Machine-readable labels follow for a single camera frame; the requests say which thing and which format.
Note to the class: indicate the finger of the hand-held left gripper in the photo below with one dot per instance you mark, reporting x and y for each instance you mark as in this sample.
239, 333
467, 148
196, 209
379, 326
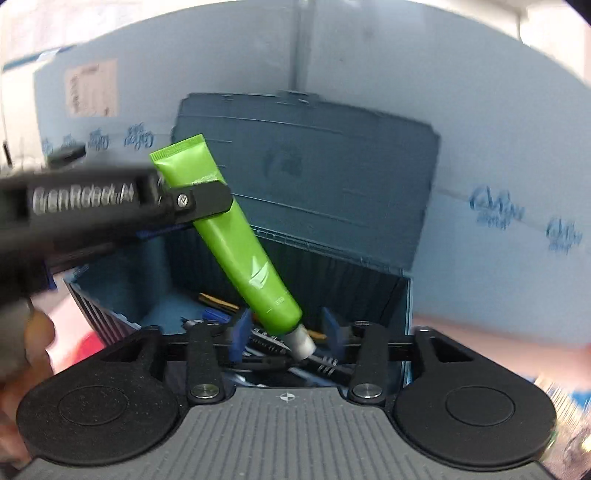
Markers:
203, 201

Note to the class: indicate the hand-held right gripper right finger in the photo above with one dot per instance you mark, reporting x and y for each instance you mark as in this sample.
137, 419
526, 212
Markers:
332, 330

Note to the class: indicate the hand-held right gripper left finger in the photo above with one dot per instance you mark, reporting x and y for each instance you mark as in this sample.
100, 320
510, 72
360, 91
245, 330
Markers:
243, 334

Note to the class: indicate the green tube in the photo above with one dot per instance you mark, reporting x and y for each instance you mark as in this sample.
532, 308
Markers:
231, 249

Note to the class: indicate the blue plastic storage box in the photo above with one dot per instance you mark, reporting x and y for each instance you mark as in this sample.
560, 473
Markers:
323, 184

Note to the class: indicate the person's left hand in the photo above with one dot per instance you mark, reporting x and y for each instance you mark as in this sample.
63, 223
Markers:
34, 337

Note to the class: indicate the blue pen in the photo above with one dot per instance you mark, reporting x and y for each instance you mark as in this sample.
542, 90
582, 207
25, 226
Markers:
210, 316

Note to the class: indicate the yellow black pen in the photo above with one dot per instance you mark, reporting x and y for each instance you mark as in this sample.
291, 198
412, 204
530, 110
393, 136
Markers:
217, 301

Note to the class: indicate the white shipping label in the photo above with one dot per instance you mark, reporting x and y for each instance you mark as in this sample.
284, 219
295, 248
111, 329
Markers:
91, 87

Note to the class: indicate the red object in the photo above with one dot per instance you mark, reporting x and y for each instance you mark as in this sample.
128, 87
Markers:
87, 344

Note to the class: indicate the light blue box with label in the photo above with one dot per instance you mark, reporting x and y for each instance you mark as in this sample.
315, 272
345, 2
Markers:
194, 60

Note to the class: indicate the light blue cardboard box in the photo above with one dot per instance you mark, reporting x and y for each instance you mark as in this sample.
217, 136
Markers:
485, 138

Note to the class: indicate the printed mat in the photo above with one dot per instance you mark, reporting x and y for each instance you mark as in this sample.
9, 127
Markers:
572, 415

